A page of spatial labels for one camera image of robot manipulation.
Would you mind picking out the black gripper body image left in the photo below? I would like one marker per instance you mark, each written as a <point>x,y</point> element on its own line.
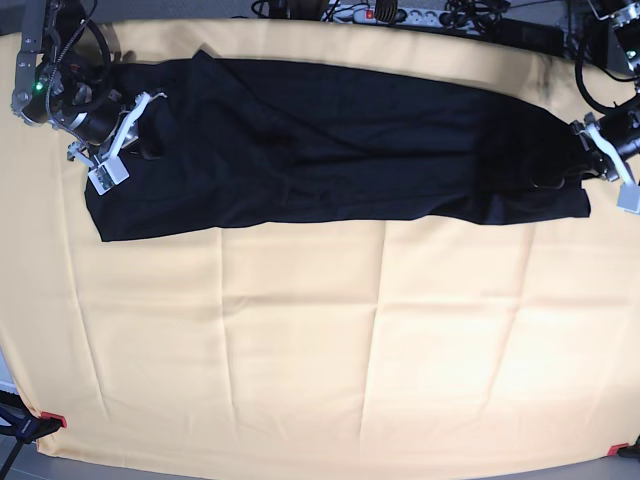
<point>96,122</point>

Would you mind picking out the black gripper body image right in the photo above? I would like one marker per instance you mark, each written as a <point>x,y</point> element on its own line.
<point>570,154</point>

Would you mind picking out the dark navy T-shirt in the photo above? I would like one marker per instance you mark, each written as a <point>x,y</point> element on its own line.
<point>234,143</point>

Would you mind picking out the white power strip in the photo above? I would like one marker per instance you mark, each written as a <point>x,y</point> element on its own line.
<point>409,17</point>

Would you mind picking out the yellow table cloth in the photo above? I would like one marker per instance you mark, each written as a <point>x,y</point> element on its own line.
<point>432,349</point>

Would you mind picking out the red-black clamp right corner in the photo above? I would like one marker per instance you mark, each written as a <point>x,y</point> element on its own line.
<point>626,450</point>

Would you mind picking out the red-black clamp corner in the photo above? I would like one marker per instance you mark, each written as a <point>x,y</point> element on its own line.
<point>626,450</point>
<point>26,428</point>

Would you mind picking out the red-black clamp left corner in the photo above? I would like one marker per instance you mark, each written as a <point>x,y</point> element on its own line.
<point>26,428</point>

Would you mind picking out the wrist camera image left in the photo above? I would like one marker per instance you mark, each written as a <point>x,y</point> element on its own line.
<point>108,174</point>

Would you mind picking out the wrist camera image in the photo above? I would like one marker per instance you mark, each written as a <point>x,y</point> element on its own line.
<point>629,198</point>
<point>108,174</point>

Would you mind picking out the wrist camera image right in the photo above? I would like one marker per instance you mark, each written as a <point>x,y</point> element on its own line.
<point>629,198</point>

